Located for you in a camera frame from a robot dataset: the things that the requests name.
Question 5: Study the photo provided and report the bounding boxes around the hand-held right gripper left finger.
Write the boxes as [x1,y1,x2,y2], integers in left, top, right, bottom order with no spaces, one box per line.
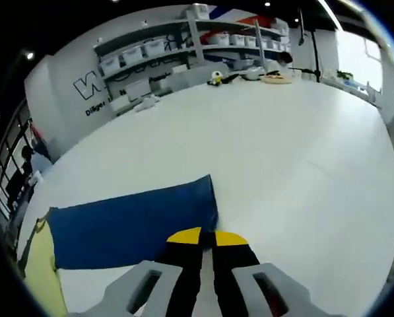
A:
[102,227,204,317]

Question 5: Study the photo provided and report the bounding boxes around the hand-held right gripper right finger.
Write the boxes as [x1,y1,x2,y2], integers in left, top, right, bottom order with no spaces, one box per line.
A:
[211,230,317,317]

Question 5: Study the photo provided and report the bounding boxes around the yellow blue black garment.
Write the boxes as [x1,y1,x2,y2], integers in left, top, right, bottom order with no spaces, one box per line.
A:
[16,174,221,317]

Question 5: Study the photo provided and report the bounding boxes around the white crumpled cloth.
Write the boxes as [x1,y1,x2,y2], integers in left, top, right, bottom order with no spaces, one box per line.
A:
[135,94,160,112]

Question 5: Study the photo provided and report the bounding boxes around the round tray with items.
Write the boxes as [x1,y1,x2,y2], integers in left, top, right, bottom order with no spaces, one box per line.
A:
[260,73,294,86]

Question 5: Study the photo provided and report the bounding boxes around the hand-held gripper lying on table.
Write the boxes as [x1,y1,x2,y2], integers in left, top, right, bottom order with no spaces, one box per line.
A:
[205,69,241,87]

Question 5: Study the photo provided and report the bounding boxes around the rows of white storage boxes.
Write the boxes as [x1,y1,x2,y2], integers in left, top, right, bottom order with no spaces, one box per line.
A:
[99,3,288,103]

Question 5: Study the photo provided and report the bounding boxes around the black tripod stand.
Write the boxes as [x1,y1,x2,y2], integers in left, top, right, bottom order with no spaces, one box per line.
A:
[298,9,323,83]

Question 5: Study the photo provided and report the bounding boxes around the grey metal shelving unit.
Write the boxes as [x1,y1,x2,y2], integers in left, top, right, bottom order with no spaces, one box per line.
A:
[93,2,290,115]

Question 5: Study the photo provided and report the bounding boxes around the white ceiling light strip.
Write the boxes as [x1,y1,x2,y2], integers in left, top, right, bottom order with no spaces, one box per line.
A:
[316,0,345,31]

